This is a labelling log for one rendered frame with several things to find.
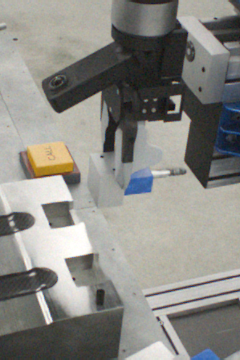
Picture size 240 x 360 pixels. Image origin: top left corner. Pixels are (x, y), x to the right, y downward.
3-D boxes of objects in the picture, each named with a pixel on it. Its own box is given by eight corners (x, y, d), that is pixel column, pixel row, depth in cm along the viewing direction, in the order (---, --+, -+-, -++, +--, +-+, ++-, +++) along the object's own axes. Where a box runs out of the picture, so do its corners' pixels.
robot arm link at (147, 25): (124, 6, 81) (103, -24, 87) (120, 45, 84) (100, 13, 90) (189, 2, 83) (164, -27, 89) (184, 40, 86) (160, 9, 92)
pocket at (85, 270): (96, 273, 97) (98, 251, 95) (110, 302, 93) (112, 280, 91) (62, 280, 96) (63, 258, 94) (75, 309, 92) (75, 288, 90)
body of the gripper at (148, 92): (181, 127, 94) (195, 38, 86) (114, 134, 91) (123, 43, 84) (160, 95, 99) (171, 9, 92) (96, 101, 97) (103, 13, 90)
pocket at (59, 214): (71, 219, 105) (73, 198, 103) (83, 245, 101) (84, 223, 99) (39, 225, 104) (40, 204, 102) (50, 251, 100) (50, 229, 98)
